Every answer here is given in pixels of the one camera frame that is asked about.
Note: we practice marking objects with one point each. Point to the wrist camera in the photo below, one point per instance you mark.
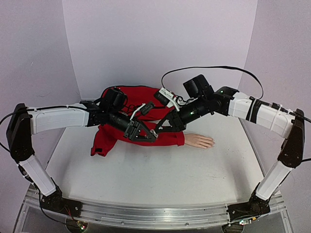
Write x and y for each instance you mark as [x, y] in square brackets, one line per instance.
[168, 98]
[142, 110]

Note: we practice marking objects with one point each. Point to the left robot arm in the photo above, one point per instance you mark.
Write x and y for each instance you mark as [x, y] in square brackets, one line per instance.
[26, 122]

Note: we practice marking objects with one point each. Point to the mannequin hand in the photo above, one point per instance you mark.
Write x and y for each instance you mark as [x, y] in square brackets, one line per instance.
[198, 141]

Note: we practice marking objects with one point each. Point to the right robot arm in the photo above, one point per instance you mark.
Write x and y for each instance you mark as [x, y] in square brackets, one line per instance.
[231, 102]

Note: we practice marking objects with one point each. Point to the red jacket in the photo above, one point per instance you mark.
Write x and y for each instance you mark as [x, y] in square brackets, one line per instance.
[107, 136]

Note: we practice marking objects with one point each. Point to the clear nail polish bottle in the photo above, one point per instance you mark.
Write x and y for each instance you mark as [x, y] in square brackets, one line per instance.
[154, 133]

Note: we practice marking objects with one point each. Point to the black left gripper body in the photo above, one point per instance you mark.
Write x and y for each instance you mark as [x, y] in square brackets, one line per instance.
[132, 129]

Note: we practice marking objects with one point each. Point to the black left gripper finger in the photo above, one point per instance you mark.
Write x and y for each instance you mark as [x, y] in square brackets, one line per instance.
[143, 138]
[144, 130]

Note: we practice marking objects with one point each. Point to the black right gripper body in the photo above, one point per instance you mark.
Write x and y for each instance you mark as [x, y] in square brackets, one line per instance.
[176, 120]

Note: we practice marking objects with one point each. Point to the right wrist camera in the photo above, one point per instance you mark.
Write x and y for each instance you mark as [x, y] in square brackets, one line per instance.
[168, 98]

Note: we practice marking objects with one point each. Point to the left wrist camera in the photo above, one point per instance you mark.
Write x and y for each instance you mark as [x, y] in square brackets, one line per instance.
[142, 110]

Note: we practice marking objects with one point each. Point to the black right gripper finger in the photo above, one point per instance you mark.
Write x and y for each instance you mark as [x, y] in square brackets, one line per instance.
[167, 118]
[168, 129]

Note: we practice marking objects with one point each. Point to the aluminium table front rail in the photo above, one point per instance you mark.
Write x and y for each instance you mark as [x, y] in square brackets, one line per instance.
[154, 218]

